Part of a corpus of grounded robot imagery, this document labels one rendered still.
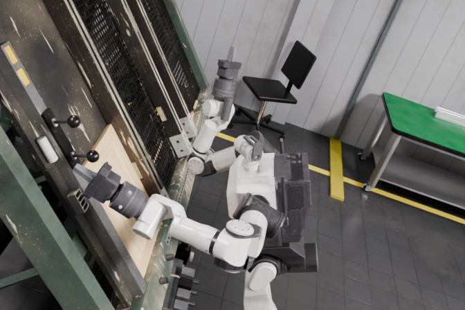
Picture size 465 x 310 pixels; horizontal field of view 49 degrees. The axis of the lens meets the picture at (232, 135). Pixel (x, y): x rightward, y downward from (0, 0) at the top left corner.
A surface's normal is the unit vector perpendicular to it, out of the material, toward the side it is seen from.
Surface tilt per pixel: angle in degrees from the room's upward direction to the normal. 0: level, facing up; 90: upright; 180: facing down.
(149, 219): 43
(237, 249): 76
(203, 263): 0
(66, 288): 90
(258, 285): 90
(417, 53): 90
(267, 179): 23
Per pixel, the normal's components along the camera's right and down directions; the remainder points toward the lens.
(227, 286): 0.29, -0.83
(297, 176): -0.10, -0.88
